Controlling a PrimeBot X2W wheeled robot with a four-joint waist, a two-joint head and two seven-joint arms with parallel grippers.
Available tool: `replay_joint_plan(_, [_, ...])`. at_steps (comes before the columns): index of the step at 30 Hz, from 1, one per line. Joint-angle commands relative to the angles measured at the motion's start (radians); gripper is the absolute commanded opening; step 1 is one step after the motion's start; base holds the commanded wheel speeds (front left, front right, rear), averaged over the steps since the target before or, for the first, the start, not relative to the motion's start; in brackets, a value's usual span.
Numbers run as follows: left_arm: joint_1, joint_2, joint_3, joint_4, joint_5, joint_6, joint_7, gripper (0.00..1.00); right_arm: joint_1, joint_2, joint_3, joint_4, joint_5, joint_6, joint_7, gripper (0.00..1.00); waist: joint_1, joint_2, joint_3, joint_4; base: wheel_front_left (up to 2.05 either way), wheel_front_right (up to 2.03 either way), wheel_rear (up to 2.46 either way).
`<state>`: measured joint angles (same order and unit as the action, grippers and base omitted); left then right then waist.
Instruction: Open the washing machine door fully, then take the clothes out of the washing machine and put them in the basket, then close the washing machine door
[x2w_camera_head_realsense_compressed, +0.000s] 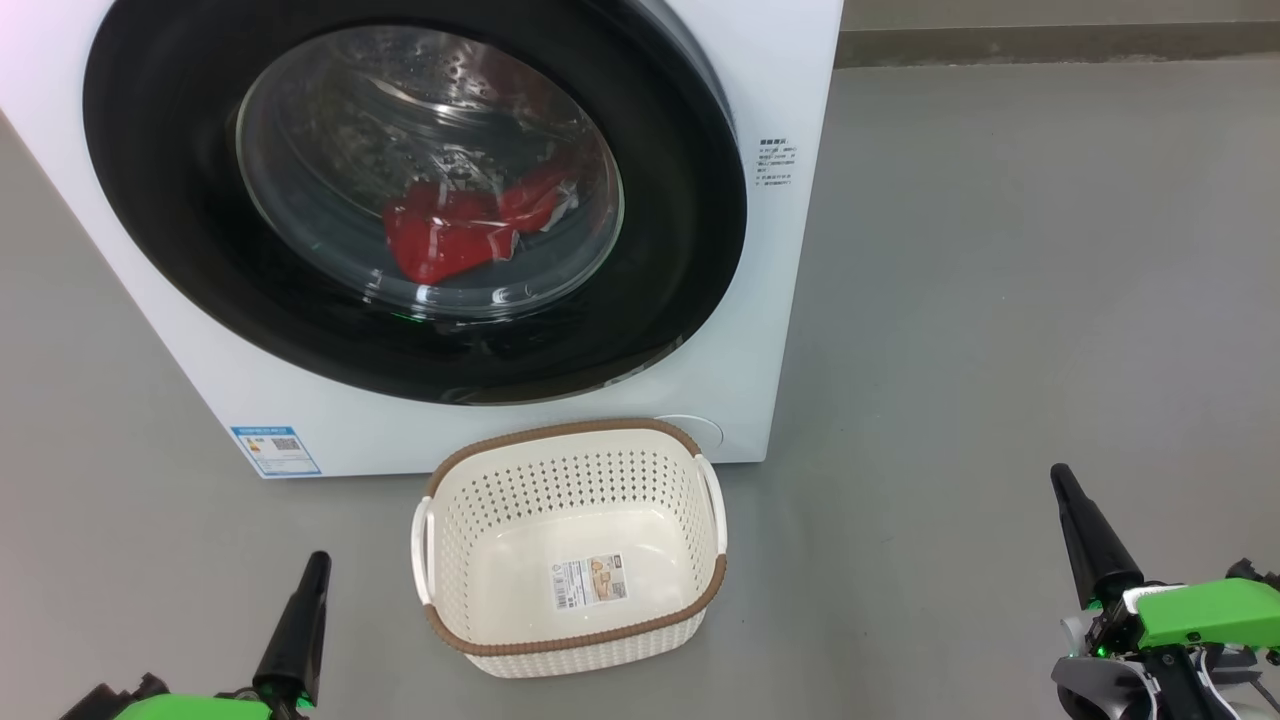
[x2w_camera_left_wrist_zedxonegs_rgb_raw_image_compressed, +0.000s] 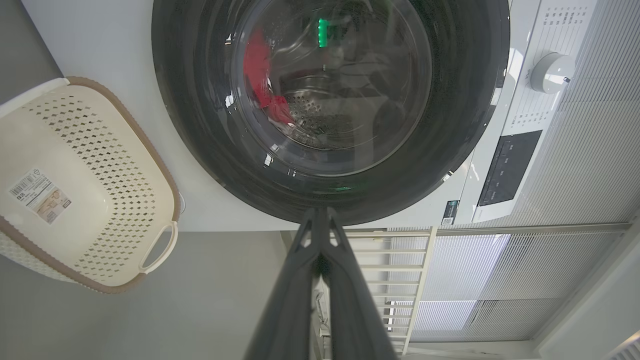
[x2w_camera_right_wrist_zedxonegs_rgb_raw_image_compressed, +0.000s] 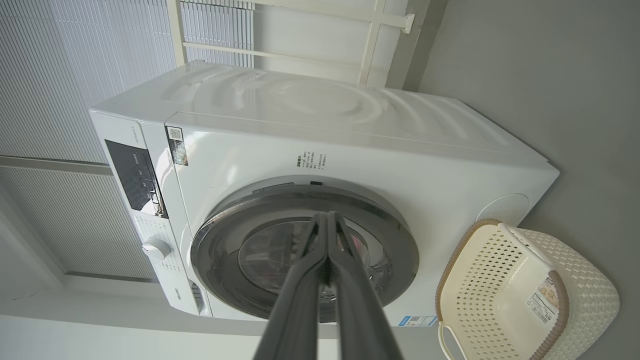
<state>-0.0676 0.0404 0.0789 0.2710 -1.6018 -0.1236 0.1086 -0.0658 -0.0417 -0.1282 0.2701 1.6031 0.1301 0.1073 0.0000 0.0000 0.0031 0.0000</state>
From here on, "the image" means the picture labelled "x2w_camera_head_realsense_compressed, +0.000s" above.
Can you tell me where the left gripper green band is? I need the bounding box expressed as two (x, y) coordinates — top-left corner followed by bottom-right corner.
(60, 551), (332, 720)

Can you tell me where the red and white garment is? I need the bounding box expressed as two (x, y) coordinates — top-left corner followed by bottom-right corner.
(383, 165), (581, 286)

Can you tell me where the blue energy label sticker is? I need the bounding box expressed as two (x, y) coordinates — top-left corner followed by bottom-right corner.
(231, 426), (322, 478)

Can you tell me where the grey baseboard strip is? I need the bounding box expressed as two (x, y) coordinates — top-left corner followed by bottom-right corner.
(835, 22), (1280, 69)

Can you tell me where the white front-load washing machine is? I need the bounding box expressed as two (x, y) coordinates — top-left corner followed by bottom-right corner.
(0, 0), (844, 479)

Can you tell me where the cream perforated basket brown rim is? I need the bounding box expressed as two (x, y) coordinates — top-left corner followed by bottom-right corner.
(410, 418), (728, 679)

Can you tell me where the black round glass washer door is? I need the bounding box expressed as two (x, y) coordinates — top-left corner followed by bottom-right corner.
(83, 0), (748, 406)

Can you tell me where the round white filter cap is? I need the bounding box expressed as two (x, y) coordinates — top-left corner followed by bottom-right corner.
(655, 415), (723, 461)

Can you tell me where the small black text sticker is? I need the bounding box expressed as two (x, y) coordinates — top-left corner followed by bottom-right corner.
(757, 138), (798, 191)

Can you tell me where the printed product label sticker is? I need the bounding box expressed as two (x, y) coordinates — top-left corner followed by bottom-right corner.
(548, 556), (626, 611)

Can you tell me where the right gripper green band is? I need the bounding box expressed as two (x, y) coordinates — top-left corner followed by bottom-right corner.
(1050, 463), (1280, 720)

